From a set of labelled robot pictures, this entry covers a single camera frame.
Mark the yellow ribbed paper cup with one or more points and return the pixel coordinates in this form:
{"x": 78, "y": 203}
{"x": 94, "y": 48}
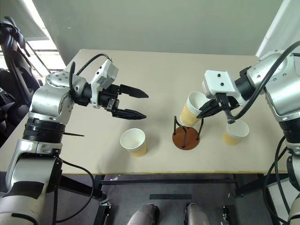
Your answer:
{"x": 235, "y": 133}
{"x": 133, "y": 141}
{"x": 189, "y": 114}

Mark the white leaning panel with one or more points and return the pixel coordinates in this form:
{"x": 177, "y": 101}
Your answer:
{"x": 276, "y": 23}

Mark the black metal table frame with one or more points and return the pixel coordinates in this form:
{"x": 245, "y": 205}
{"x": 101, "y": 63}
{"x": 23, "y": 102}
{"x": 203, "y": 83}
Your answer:
{"x": 164, "y": 181}

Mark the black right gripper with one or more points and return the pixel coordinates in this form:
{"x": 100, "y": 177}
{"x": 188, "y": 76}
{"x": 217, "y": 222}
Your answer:
{"x": 227, "y": 101}

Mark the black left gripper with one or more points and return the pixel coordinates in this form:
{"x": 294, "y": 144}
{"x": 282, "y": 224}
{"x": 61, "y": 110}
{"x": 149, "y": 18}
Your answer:
{"x": 110, "y": 95}

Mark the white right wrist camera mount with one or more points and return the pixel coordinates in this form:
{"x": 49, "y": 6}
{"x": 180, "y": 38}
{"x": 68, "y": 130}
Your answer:
{"x": 219, "y": 80}

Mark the black office chair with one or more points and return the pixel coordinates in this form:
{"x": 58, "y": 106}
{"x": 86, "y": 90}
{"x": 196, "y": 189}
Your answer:
{"x": 16, "y": 61}

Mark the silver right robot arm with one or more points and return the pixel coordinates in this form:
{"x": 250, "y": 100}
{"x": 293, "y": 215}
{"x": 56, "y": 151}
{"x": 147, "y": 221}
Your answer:
{"x": 281, "y": 93}

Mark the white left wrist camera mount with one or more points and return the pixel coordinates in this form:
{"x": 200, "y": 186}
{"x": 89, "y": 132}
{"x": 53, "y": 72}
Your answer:
{"x": 106, "y": 73}

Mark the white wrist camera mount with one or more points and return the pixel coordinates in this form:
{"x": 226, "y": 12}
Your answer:
{"x": 219, "y": 80}
{"x": 106, "y": 73}

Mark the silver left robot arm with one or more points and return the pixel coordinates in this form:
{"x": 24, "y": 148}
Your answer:
{"x": 47, "y": 100}

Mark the black floor tape strip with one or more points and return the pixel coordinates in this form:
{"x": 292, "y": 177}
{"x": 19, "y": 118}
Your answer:
{"x": 170, "y": 197}

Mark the dark rounded robot foot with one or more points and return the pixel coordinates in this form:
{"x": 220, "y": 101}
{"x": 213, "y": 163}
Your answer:
{"x": 198, "y": 214}
{"x": 144, "y": 214}

